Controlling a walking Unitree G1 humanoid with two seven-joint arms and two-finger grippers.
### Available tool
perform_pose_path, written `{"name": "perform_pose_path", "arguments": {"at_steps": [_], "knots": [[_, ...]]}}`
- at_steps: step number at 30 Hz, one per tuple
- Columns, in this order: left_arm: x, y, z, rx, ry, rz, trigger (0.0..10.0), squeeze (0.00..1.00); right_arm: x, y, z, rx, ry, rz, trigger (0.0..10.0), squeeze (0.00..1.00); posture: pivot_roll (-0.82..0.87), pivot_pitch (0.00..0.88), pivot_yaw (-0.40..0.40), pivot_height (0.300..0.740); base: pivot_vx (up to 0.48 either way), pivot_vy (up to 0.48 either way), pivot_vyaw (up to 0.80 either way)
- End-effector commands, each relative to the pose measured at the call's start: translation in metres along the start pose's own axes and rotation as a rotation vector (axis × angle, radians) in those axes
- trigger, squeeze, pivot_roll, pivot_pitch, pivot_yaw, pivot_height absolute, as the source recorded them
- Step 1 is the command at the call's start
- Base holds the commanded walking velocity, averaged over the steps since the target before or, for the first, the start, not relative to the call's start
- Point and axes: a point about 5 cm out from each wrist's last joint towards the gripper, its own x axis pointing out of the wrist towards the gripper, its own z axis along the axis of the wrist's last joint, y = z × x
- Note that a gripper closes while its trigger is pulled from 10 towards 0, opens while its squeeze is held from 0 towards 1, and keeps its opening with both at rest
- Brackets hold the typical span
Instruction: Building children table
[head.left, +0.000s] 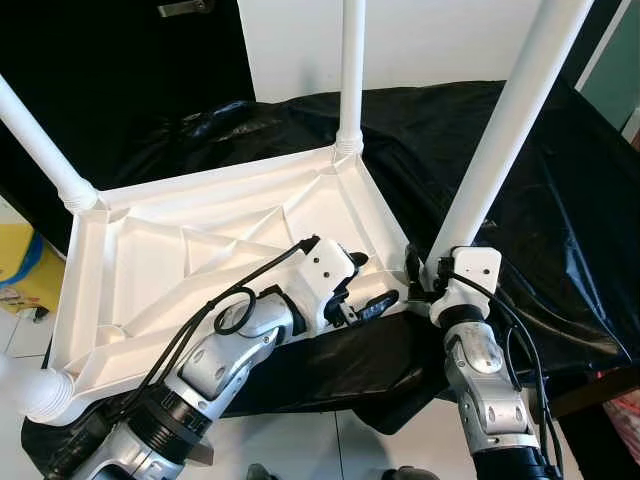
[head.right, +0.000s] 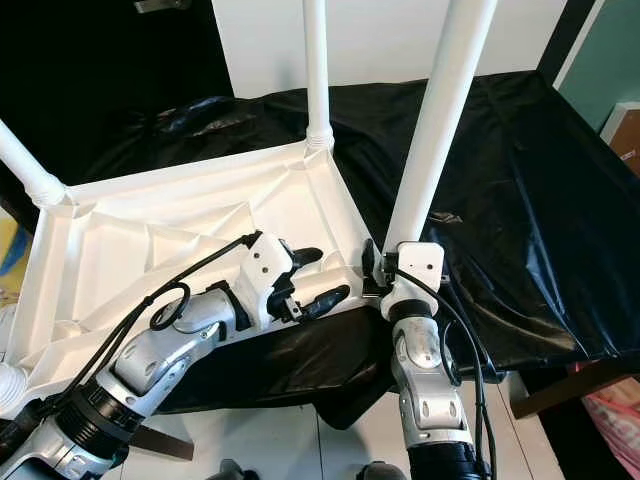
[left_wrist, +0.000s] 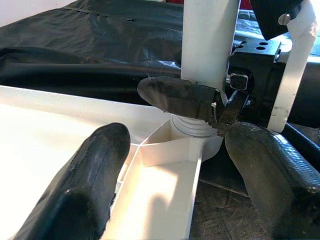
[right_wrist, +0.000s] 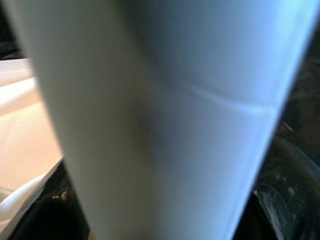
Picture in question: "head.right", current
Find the white plastic table leg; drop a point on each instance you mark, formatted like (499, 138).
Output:
(317, 70)
(440, 120)
(10, 390)
(30, 165)

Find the white plastic table top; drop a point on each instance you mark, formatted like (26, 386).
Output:
(110, 270)

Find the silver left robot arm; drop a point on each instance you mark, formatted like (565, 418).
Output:
(160, 360)

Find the black plastic sheet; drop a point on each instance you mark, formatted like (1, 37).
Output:
(550, 220)

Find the robot left leg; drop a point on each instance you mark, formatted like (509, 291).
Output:
(237, 470)

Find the robot leg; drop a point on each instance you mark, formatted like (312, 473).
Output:
(382, 471)
(237, 470)

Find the robot right leg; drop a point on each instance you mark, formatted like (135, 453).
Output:
(382, 471)

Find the yellow box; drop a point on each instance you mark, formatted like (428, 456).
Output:
(9, 238)

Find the dark brown wooden plank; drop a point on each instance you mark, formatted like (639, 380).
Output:
(575, 385)

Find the brown wooden cabinet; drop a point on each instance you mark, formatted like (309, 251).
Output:
(622, 135)

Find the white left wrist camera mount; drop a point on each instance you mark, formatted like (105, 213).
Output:
(265, 262)

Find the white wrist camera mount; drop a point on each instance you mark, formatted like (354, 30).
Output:
(422, 262)
(265, 262)

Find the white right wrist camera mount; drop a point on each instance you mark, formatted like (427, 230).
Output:
(422, 262)

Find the dark grey door frame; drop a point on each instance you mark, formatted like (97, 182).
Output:
(570, 40)

